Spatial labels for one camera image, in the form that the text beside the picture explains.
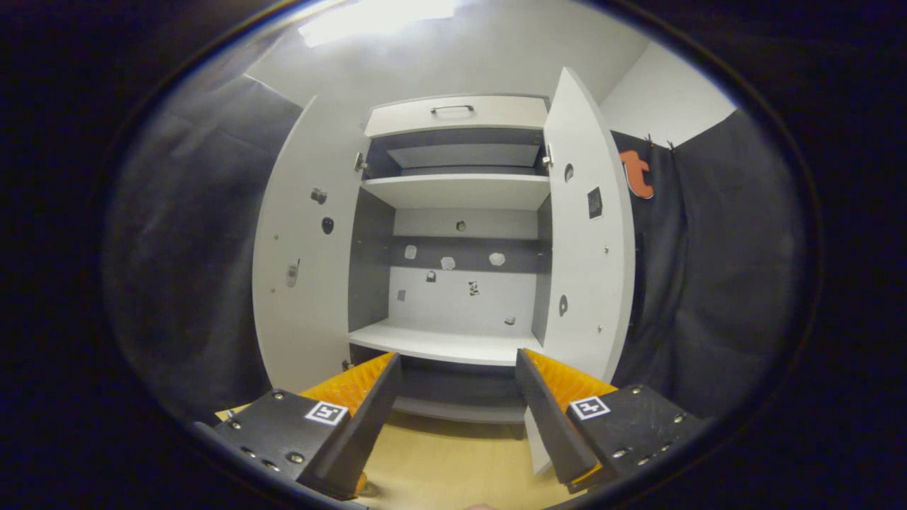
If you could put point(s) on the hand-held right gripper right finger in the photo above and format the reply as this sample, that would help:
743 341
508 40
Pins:
549 418

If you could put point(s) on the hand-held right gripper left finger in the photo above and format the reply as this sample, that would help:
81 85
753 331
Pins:
368 418

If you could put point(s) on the white cabinet door camera sticker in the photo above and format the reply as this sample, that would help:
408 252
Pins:
305 319

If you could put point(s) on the white cabinet door headphones sticker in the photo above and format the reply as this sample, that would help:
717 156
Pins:
588 283

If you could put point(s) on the white cabinet shelf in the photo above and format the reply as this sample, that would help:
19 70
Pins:
439 343
453 191

